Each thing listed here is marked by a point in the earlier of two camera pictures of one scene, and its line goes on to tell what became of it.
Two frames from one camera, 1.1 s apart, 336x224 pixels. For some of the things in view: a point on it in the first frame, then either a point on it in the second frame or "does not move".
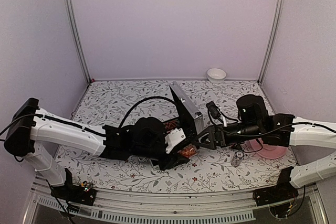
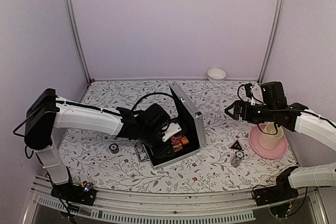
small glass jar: x=237 y=158 does not move
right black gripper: x=212 y=131 -> x=245 y=115
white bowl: x=216 y=75 does not move
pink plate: x=268 y=151 does not move
